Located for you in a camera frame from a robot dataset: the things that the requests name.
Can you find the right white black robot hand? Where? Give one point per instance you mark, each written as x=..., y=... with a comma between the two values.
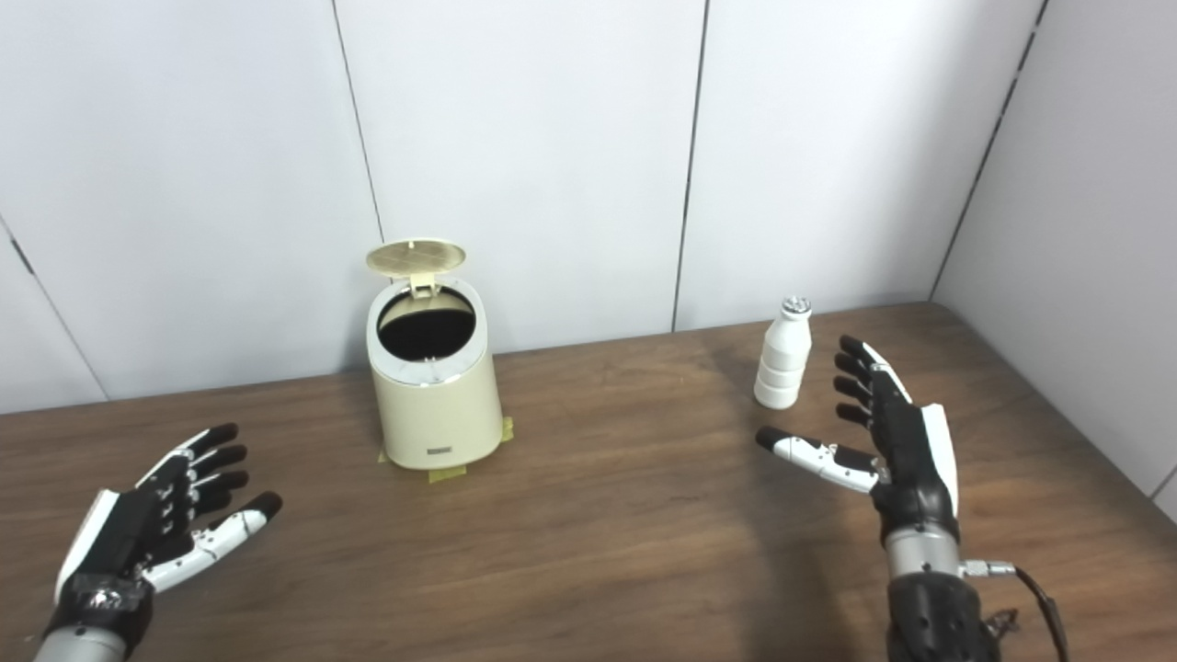
x=910, y=460

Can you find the black wall panel hinge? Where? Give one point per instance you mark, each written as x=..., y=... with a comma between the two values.
x=22, y=256

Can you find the small white plastic bottle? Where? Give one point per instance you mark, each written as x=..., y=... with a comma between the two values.
x=783, y=363

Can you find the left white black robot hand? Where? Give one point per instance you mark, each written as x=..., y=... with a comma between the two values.
x=138, y=533

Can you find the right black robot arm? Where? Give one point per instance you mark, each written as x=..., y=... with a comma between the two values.
x=938, y=607

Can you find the cream-colored lidded bin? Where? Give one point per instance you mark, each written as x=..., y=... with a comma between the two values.
x=437, y=414

